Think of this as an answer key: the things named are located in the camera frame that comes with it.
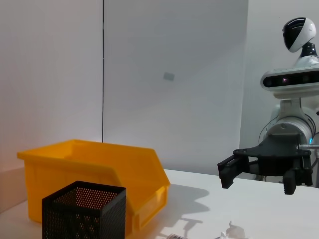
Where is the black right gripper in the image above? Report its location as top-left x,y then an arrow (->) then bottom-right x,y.
217,133 -> 314,195

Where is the white paper ball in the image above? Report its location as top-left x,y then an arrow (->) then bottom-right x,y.
218,220 -> 247,239

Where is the black mesh pen holder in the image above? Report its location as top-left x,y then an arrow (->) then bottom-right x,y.
41,181 -> 127,239

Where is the white black robot head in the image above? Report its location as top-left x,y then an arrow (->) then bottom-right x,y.
282,16 -> 319,68

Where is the yellow plastic bin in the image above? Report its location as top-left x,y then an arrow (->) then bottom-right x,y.
16,139 -> 171,236

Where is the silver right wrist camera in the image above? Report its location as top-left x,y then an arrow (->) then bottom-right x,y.
261,67 -> 319,100

